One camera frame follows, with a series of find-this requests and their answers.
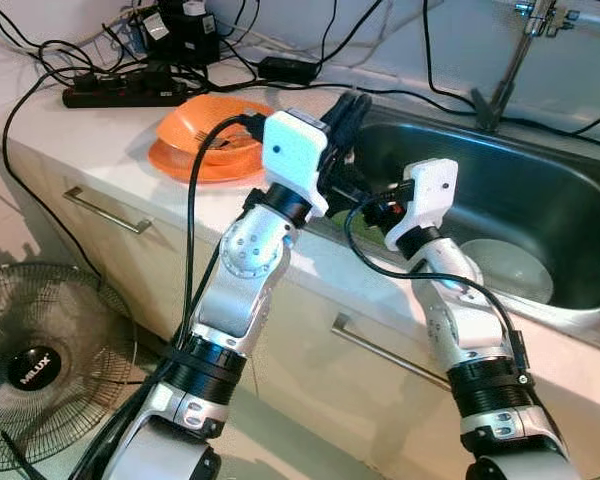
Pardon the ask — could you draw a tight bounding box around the black countertop cable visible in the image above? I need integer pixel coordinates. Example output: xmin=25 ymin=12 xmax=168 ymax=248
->
xmin=310 ymin=78 xmax=600 ymax=151

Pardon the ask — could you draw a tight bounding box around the green dish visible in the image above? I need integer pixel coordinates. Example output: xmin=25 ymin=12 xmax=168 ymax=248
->
xmin=330 ymin=205 xmax=381 ymax=236

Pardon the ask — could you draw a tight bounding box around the metal drawer handle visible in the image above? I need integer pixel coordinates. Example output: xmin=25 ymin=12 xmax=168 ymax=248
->
xmin=63 ymin=186 xmax=153 ymax=235
xmin=330 ymin=313 xmax=451 ymax=391

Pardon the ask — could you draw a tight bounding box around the black floor fan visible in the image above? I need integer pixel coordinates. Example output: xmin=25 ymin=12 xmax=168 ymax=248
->
xmin=0 ymin=262 xmax=139 ymax=476

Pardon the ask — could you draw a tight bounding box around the white water hose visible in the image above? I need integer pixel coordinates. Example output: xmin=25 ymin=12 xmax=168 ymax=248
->
xmin=565 ymin=10 xmax=600 ymax=29

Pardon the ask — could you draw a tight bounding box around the white round bowl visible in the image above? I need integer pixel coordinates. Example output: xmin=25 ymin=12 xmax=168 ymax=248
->
xmin=460 ymin=238 xmax=556 ymax=306

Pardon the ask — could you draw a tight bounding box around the black wall cable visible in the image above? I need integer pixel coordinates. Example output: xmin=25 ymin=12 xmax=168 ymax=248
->
xmin=420 ymin=0 xmax=481 ymax=113

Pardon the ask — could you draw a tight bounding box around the metal sink faucet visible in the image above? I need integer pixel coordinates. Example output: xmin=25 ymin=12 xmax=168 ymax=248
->
xmin=475 ymin=0 xmax=581 ymax=133

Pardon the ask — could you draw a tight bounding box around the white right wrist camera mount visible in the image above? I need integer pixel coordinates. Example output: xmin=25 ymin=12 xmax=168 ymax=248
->
xmin=385 ymin=160 xmax=459 ymax=251

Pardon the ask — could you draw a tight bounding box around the black power strip cord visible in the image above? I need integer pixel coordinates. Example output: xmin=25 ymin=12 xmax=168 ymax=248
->
xmin=0 ymin=92 xmax=106 ymax=291

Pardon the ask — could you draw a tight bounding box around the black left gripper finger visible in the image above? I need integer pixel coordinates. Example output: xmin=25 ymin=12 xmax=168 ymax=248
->
xmin=347 ymin=92 xmax=373 ymax=151
xmin=325 ymin=95 xmax=349 ymax=151

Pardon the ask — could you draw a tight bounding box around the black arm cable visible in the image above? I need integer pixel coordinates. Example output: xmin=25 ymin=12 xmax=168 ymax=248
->
xmin=175 ymin=113 xmax=271 ymax=346
xmin=343 ymin=195 xmax=531 ymax=386

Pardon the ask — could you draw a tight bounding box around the orange plastic bowl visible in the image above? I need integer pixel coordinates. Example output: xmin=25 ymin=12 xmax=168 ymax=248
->
xmin=158 ymin=95 xmax=276 ymax=166

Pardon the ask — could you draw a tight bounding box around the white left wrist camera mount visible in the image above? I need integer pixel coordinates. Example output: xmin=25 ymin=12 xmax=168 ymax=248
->
xmin=262 ymin=110 xmax=329 ymax=216

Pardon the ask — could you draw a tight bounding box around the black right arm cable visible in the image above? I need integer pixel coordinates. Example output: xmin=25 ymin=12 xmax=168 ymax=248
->
xmin=343 ymin=195 xmax=531 ymax=386

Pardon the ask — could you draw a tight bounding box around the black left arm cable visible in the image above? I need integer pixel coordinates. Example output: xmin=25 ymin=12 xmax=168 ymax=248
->
xmin=175 ymin=113 xmax=271 ymax=346

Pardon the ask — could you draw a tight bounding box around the black power strip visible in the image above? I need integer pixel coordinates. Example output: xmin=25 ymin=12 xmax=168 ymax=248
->
xmin=62 ymin=75 xmax=191 ymax=109

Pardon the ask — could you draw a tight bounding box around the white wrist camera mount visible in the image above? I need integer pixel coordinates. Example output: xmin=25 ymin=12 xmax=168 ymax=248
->
xmin=262 ymin=110 xmax=329 ymax=216
xmin=385 ymin=160 xmax=459 ymax=251

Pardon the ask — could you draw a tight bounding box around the metal fork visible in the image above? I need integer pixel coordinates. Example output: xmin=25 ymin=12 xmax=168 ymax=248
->
xmin=195 ymin=125 xmax=249 ymax=151

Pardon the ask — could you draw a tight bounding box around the stainless steel sink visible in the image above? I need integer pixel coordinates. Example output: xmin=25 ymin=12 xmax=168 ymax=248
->
xmin=325 ymin=105 xmax=600 ymax=351

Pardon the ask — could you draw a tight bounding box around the small black power adapter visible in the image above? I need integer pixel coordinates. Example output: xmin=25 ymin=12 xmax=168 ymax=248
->
xmin=258 ymin=55 xmax=319 ymax=86

